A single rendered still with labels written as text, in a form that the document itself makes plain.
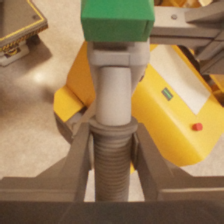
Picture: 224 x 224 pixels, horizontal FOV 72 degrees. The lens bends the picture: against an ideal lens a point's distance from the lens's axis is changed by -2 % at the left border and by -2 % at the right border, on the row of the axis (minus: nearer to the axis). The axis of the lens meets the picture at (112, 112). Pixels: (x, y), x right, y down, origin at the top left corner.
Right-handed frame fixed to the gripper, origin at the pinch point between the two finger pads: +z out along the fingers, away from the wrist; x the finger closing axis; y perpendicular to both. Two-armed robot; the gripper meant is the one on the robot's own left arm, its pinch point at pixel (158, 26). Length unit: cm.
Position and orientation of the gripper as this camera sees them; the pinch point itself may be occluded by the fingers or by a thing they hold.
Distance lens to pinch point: 19.8
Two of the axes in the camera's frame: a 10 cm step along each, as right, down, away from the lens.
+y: 0.0, -9.8, 2.1
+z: -10.0, -0.1, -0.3
